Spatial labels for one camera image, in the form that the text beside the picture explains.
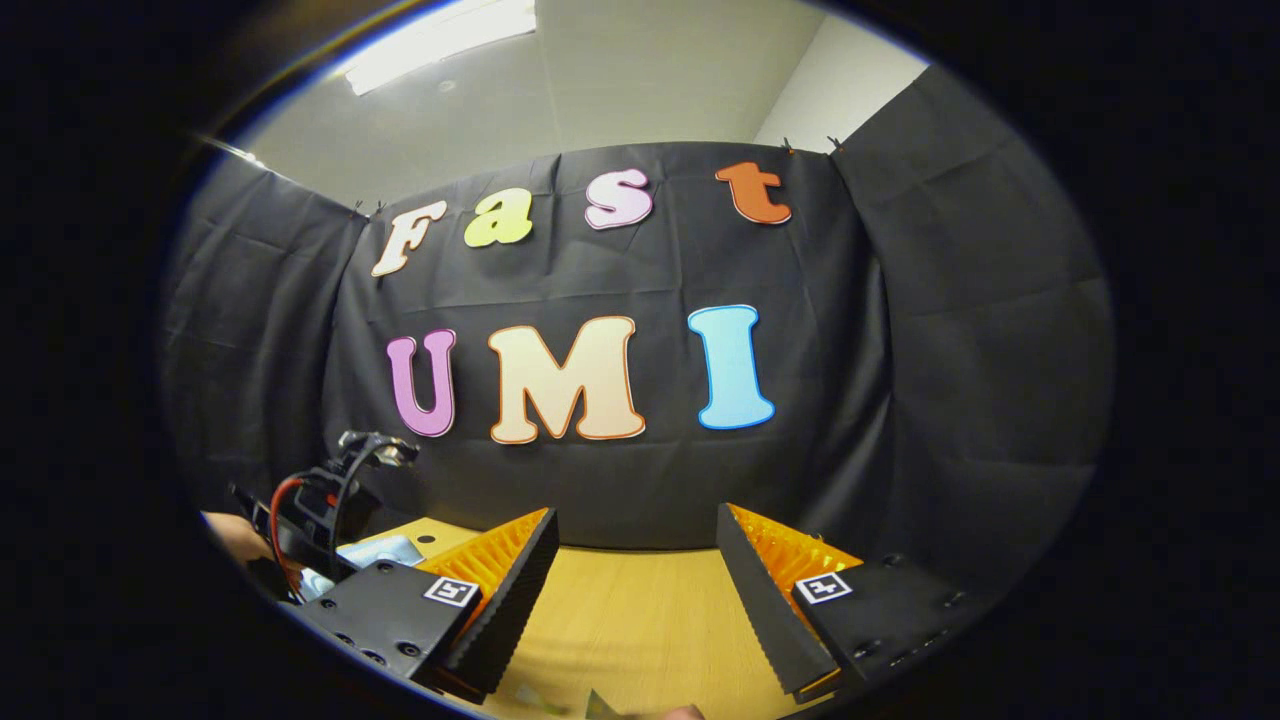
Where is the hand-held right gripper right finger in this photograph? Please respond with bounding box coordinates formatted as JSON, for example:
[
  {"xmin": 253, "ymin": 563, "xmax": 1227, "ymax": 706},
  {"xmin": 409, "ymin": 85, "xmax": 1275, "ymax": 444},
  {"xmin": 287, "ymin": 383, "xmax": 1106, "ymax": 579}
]
[{"xmin": 715, "ymin": 501, "xmax": 979, "ymax": 705}]

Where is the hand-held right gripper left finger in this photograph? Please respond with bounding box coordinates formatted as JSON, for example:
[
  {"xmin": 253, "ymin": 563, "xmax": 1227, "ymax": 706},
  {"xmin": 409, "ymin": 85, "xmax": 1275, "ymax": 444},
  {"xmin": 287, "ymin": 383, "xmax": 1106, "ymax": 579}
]
[{"xmin": 298, "ymin": 506, "xmax": 561, "ymax": 705}]

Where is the small light blue suitcase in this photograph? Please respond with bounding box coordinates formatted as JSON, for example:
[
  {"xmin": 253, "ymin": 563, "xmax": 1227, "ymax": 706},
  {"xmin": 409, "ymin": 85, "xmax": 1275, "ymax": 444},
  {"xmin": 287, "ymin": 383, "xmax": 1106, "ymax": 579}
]
[{"xmin": 298, "ymin": 535, "xmax": 428, "ymax": 603}]

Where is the black backdrop cloth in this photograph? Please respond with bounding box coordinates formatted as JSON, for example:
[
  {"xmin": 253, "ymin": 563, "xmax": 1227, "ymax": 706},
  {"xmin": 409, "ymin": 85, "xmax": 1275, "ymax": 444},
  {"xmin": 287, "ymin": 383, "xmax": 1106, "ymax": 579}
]
[{"xmin": 160, "ymin": 65, "xmax": 1116, "ymax": 601}]

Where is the black cable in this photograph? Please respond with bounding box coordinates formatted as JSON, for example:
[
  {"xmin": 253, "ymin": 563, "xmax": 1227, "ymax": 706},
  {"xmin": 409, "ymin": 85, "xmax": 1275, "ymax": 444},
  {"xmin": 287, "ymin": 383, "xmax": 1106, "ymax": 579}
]
[{"xmin": 328, "ymin": 440, "xmax": 386, "ymax": 566}]

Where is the red cable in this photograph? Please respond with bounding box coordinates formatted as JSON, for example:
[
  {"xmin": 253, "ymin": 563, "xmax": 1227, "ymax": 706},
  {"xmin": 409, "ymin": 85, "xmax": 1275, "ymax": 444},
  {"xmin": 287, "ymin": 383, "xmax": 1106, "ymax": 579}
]
[{"xmin": 266, "ymin": 476, "xmax": 336, "ymax": 601}]

